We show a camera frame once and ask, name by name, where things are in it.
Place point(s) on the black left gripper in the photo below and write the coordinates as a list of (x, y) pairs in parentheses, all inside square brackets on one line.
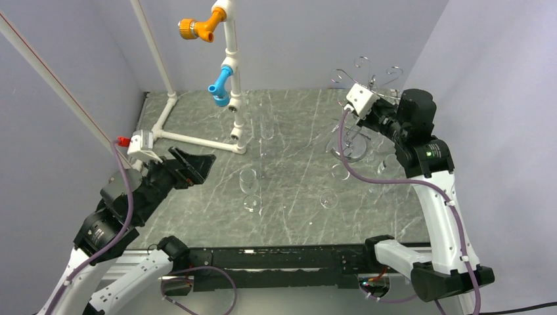
[(196, 168)]

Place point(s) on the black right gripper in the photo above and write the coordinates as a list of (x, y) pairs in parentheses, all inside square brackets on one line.
[(366, 122)]

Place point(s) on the clear wine glass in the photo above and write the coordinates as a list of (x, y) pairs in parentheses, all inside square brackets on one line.
[(389, 167), (334, 184), (249, 184), (266, 121)]

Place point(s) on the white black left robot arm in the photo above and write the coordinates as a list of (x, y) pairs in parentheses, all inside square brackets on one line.
[(127, 202)]

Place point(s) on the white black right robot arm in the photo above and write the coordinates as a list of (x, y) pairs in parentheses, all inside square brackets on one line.
[(453, 268)]

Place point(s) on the chrome wine glass rack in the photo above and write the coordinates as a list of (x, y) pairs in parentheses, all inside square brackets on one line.
[(350, 139)]

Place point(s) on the clear wine glass back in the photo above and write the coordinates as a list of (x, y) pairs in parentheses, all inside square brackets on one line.
[(266, 121)]

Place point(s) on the blue pipe nozzle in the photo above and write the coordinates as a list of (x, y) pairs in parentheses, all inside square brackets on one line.
[(218, 90)]

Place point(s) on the orange pipe nozzle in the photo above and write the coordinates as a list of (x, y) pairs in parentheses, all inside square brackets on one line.
[(190, 29)]

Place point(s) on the white diagonal pole red stripe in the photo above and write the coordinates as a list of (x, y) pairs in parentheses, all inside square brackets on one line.
[(17, 40)]

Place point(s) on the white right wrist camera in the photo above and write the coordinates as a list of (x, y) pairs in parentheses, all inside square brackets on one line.
[(360, 100)]

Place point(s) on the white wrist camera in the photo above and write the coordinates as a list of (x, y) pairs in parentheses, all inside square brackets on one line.
[(140, 146), (360, 100)]

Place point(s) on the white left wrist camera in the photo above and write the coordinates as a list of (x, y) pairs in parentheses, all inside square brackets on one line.
[(140, 146)]

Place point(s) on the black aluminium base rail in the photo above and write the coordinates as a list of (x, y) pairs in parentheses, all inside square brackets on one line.
[(342, 266)]

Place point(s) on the white PVC pipe frame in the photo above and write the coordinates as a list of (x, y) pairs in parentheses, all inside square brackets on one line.
[(232, 85)]

